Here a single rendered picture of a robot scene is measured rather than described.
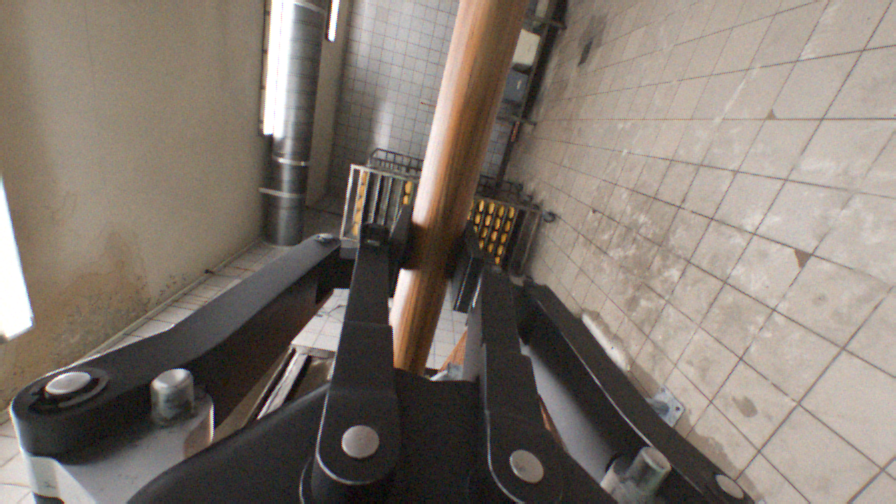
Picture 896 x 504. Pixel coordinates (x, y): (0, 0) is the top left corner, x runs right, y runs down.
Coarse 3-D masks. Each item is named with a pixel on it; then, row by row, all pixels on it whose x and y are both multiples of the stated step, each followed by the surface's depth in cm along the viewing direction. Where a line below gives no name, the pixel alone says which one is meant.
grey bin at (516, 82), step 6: (510, 72) 397; (516, 72) 399; (510, 78) 400; (516, 78) 401; (522, 78) 401; (510, 84) 403; (516, 84) 403; (522, 84) 404; (504, 90) 404; (510, 90) 404; (516, 90) 406; (522, 90) 406; (504, 96) 407; (510, 96) 408; (516, 96) 408; (504, 102) 443; (510, 102) 426; (516, 102) 413
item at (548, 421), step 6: (576, 318) 216; (582, 324) 210; (588, 330) 205; (540, 396) 132; (540, 402) 129; (546, 408) 126; (546, 414) 124; (546, 420) 121; (552, 420) 121; (546, 426) 120; (552, 426) 119; (552, 432) 116; (558, 432) 118; (558, 438) 114; (564, 444) 114
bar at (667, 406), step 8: (448, 368) 126; (456, 368) 127; (440, 376) 128; (448, 376) 126; (456, 376) 127; (664, 384) 143; (664, 392) 141; (648, 400) 138; (656, 400) 139; (664, 400) 140; (672, 400) 137; (656, 408) 137; (664, 408) 137; (672, 408) 136; (680, 408) 132; (664, 416) 139; (672, 416) 135; (680, 416) 132; (672, 424) 134
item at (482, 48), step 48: (480, 0) 14; (528, 0) 15; (480, 48) 14; (480, 96) 15; (432, 144) 16; (480, 144) 16; (432, 192) 17; (432, 240) 17; (432, 288) 18; (432, 336) 20
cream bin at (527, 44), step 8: (520, 32) 395; (528, 32) 384; (520, 40) 385; (528, 40) 387; (536, 40) 387; (520, 48) 389; (528, 48) 390; (536, 48) 390; (520, 56) 392; (528, 56) 392; (512, 64) 407; (520, 64) 401; (528, 64) 396
